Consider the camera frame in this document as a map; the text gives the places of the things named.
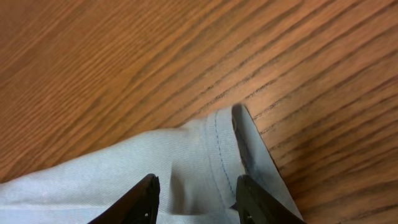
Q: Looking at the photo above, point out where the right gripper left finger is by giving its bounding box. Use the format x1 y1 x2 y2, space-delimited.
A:
89 174 160 224

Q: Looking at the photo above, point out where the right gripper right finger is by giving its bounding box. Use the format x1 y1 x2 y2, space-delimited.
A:
235 175 305 224

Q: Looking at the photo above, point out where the light blue printed t-shirt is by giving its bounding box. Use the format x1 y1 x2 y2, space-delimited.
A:
1 104 299 223

